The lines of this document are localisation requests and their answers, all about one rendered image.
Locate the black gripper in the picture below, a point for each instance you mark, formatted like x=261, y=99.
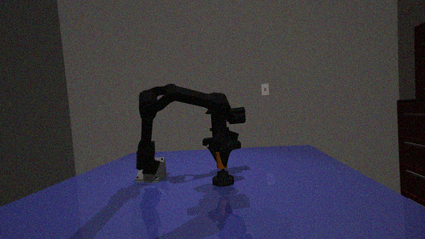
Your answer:
x=219, y=143

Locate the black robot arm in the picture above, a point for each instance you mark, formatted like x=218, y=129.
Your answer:
x=216, y=103

